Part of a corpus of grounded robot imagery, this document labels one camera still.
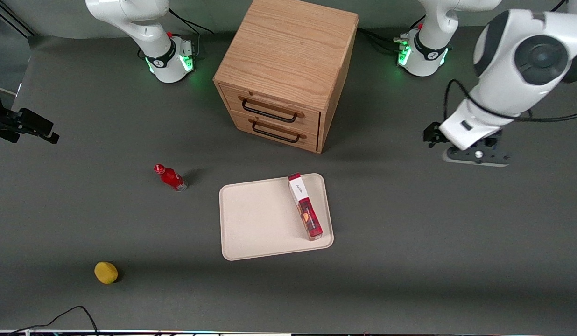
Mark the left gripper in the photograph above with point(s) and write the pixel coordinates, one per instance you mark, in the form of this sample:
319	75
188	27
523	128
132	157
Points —
432	133

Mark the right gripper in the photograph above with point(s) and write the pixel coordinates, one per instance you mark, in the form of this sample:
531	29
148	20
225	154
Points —
7	122

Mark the red tartan cookie box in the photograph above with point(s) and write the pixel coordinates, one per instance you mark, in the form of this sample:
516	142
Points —
308	214

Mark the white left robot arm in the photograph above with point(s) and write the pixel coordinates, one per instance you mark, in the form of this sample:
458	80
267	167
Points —
508	70

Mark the beige rectangular tray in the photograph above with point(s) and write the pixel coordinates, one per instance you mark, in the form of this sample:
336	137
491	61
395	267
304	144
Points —
260	219

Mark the small red soda bottle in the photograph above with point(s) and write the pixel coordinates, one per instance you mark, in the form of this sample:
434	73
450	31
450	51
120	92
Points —
171	178

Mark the yellow green sponge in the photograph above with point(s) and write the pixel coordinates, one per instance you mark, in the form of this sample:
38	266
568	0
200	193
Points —
105	273

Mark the wooden drawer cabinet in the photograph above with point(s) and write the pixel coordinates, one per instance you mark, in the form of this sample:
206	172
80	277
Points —
284	46

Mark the lower wooden drawer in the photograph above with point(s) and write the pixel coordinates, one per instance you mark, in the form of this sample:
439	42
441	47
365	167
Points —
242	125

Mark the wooden drawer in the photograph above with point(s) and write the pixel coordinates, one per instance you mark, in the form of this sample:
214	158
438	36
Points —
242	125
232	100

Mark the upper wooden drawer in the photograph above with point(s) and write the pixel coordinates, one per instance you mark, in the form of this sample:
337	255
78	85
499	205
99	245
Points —
232	100

